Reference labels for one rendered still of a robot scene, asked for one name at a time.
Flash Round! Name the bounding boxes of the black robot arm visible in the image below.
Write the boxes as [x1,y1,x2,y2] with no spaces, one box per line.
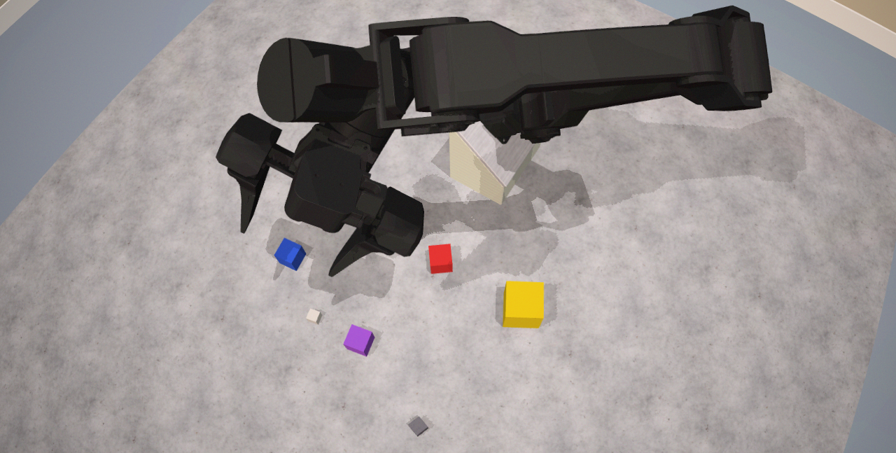
[257,6,772,233]

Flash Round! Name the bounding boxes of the blue cube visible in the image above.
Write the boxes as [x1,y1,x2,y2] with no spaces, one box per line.
[274,238,306,271]

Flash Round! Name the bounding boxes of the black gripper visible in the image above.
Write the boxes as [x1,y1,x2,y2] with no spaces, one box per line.
[216,113,424,277]

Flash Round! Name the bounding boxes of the yellow block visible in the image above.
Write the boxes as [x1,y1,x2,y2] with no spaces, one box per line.
[503,281,544,328]

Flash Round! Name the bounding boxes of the purple block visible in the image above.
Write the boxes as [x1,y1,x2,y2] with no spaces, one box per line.
[343,324,375,356]

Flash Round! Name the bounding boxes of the red block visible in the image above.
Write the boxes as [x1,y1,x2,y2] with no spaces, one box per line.
[428,244,453,274]

